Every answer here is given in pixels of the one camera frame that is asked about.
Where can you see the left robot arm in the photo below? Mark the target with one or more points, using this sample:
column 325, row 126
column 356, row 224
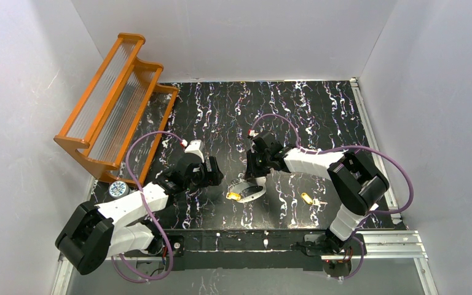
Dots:
column 95, row 232

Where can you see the yellow tagged key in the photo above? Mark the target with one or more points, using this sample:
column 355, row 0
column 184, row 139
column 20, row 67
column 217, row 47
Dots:
column 310, row 201
column 233, row 196

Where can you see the white keyring holder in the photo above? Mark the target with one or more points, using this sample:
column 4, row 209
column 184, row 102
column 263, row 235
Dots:
column 249, row 189

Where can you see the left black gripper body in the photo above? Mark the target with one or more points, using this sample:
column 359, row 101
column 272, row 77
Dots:
column 213, row 173

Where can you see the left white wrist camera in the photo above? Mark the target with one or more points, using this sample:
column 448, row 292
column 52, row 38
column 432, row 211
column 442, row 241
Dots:
column 196, row 148

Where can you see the orange wooden rack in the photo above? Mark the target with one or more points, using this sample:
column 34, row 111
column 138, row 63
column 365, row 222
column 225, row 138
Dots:
column 102, row 126

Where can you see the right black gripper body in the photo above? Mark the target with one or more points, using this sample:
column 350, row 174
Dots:
column 253, row 165

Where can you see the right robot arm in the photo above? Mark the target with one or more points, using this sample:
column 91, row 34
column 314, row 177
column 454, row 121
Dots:
column 355, row 177

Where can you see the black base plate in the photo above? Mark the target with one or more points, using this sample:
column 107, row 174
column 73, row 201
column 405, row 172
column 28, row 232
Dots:
column 254, row 249

